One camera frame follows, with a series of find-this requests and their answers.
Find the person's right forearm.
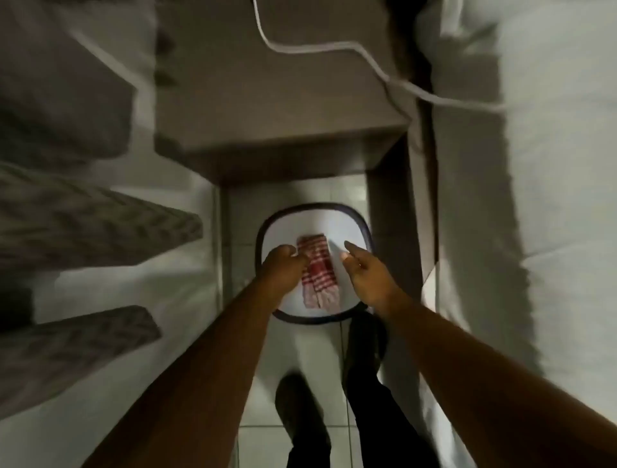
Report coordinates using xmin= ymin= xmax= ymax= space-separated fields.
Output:
xmin=378 ymin=293 xmax=617 ymax=468

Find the brown bedside table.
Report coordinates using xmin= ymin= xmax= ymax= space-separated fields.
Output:
xmin=153 ymin=0 xmax=436 ymax=186

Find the bed with white sheet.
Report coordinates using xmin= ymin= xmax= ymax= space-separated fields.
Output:
xmin=414 ymin=0 xmax=617 ymax=437

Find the person's leg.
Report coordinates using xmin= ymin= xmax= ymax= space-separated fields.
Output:
xmin=275 ymin=372 xmax=334 ymax=468
xmin=341 ymin=311 xmax=442 ymax=468

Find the person's right leg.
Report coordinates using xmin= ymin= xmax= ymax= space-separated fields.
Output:
xmin=341 ymin=311 xmax=442 ymax=468

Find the person's left hand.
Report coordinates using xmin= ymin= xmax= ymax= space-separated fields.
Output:
xmin=259 ymin=244 xmax=310 ymax=309

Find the white basket with dark rim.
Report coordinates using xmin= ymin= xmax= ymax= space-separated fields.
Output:
xmin=254 ymin=202 xmax=376 ymax=325

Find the person's right hand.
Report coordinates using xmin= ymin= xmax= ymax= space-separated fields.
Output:
xmin=340 ymin=240 xmax=407 ymax=317

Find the red checkered cloth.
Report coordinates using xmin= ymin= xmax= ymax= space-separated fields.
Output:
xmin=295 ymin=234 xmax=342 ymax=310

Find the plain grey pillow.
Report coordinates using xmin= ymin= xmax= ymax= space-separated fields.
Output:
xmin=0 ymin=0 xmax=137 ymax=167

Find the patterned grey pillow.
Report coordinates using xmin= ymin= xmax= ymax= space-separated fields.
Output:
xmin=0 ymin=163 xmax=203 ymax=273
xmin=0 ymin=305 xmax=163 ymax=421

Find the person's left leg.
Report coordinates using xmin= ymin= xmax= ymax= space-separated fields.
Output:
xmin=275 ymin=372 xmax=334 ymax=468

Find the bed with grey pillows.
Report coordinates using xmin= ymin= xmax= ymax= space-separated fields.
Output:
xmin=0 ymin=0 xmax=227 ymax=468

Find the white cable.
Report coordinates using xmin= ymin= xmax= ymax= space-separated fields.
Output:
xmin=252 ymin=0 xmax=508 ymax=113

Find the person's left forearm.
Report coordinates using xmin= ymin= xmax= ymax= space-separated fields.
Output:
xmin=82 ymin=282 xmax=288 ymax=468

